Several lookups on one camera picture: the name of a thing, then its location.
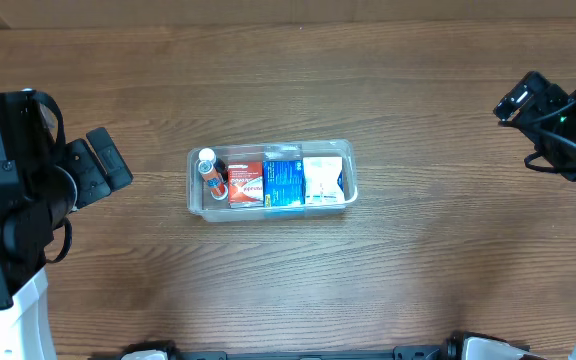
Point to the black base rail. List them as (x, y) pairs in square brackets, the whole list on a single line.
[(454, 348)]

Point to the red Panadol box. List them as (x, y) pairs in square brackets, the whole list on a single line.
[(245, 184)]

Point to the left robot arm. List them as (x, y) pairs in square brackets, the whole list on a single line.
[(37, 194)]

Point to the blue VapoDrops box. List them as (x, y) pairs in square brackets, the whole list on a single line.
[(283, 183)]

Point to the white bandage box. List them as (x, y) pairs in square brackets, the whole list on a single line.
[(323, 180)]

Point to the orange tube white cap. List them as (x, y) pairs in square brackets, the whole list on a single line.
[(213, 180)]

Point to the dark bottle white cap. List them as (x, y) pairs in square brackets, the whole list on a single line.
[(208, 154)]

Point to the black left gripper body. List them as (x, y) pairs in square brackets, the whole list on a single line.
[(93, 172)]

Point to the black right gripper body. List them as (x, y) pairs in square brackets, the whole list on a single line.
[(544, 100)]

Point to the clear plastic container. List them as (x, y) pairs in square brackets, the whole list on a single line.
[(201, 203)]

